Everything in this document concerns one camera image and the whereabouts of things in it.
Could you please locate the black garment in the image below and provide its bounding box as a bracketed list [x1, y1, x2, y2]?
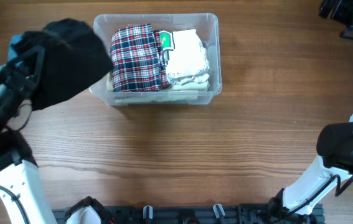
[11, 18, 113, 111]

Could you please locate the red plaid shirt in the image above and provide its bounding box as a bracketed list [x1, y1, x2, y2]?
[110, 24, 170, 92]

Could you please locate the white printed t-shirt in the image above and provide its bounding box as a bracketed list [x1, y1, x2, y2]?
[159, 29, 210, 85]

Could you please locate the cream cloth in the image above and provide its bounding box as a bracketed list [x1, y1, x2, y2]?
[115, 80, 210, 104]

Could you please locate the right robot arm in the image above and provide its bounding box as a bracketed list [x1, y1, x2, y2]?
[262, 0, 353, 223]

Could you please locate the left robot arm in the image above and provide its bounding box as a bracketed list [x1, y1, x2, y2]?
[0, 45, 100, 223]

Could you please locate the clear plastic storage container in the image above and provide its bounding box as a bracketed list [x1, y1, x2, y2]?
[90, 13, 222, 106]

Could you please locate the black right camera cable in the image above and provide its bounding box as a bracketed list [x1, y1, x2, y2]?
[269, 146, 353, 224]

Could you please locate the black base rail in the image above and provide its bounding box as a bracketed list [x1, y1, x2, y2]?
[51, 203, 325, 224]

